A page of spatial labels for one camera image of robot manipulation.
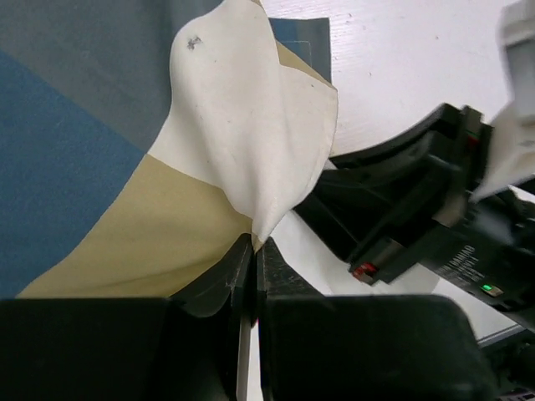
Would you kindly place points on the white pillow yellow edge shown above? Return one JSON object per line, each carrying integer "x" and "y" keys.
{"x": 311, "y": 259}

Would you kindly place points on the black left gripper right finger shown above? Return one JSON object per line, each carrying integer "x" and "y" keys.
{"x": 386, "y": 347}

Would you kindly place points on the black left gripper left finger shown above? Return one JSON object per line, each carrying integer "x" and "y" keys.
{"x": 189, "y": 346}

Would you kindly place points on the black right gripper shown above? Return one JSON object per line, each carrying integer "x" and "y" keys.
{"x": 409, "y": 200}

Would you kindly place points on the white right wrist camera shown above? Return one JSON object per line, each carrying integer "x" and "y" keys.
{"x": 511, "y": 153}

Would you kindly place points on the plaid beige blue pillowcase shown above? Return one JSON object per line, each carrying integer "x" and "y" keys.
{"x": 140, "y": 139}

